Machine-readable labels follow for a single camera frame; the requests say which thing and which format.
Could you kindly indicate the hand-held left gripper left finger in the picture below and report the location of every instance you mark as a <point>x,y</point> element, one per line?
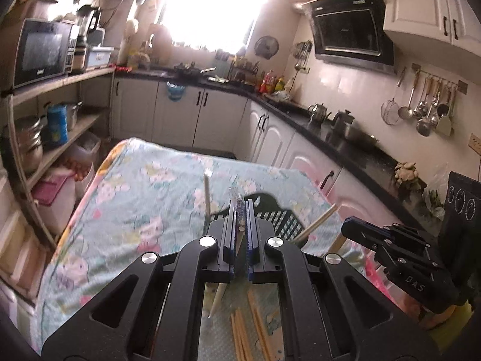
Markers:
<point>230,240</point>

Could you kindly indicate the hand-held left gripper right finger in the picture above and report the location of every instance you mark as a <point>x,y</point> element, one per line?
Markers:
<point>251,240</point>

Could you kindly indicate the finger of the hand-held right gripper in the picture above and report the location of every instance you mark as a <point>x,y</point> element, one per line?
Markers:
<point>368,233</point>
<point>413,278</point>

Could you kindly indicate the black plastic utensil basket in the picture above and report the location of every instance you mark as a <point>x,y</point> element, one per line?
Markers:
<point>282,222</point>

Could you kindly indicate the wooden chopsticks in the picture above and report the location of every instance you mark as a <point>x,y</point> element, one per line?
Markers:
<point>236,338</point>
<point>317,221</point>
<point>261,327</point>
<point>207,195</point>
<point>245,336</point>

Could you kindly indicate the person's right forearm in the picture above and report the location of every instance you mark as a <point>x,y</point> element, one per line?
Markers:
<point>451,319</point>

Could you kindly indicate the hanging utensils beside hood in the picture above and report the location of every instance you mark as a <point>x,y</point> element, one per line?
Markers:
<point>302,54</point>

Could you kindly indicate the pink blanket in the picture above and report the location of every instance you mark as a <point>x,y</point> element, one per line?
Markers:
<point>375,274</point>

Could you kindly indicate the plastic bag of greens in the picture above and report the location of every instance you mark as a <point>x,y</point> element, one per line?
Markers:
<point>436,195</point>

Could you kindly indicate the black kitchen countertop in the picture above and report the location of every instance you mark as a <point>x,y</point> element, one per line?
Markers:
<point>360,161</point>

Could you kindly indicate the steel basin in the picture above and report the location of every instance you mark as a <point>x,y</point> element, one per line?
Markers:
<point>360,139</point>

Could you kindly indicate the floral printed blanket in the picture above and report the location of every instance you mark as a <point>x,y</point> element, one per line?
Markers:
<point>142,195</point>

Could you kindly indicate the white lower kitchen cabinets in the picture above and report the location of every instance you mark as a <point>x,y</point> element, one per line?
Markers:
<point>221,120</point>

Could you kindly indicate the steel kettle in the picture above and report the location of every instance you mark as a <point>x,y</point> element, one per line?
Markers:
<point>318,112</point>

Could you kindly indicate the group of sauce bottles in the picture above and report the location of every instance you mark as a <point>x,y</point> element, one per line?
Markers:
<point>271,82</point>

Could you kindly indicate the blue hanging bowl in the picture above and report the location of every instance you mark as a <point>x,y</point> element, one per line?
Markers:
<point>176,91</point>

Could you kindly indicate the clear bin of eggs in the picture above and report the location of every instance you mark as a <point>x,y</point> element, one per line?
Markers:
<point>80,169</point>

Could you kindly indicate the countertop spice rack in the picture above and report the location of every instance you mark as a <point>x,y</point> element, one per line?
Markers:
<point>244,69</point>

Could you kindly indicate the black wok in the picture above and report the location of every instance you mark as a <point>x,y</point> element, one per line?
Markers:
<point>191,69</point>

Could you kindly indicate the plastic box with pink lid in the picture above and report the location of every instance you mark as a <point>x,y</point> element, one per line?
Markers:
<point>52,195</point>

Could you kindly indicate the steel pot with lid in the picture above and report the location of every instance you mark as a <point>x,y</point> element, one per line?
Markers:
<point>73,114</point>

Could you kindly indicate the black range hood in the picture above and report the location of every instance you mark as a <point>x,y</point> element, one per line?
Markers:
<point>349,26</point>

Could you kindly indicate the blue plastic container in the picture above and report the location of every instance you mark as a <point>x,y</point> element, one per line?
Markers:
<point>57,124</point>

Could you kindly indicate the wooden cutting board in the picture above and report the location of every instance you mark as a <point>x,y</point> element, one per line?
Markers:
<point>161,41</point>

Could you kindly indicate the stacked steel pots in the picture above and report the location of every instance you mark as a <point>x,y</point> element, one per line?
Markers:
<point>28,143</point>

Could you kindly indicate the blue-grey plastic box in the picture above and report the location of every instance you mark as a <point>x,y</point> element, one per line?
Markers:
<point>98,57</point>

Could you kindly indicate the bright kitchen window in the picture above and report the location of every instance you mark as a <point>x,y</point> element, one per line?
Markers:
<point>218,7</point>

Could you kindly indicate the wooden kitchen shelf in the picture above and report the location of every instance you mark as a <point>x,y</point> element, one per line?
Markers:
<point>56,84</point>

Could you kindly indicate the blender with dark jug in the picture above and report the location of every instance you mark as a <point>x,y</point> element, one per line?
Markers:
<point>87,26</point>

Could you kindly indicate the black microwave oven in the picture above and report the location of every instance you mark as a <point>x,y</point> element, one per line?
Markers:
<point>41,50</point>

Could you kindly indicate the cardboard box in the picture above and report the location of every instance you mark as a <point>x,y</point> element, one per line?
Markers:
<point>26,18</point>

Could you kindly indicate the wall socket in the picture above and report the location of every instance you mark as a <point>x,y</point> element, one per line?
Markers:
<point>475,144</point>

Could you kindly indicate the wall rail with hanging ladles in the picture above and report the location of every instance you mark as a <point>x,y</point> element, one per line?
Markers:
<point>432,101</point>

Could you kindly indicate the small dark wall fan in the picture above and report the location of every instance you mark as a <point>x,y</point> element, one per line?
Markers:
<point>266,47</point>

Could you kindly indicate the white wall cabinet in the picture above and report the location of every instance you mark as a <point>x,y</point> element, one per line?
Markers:
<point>432,3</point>

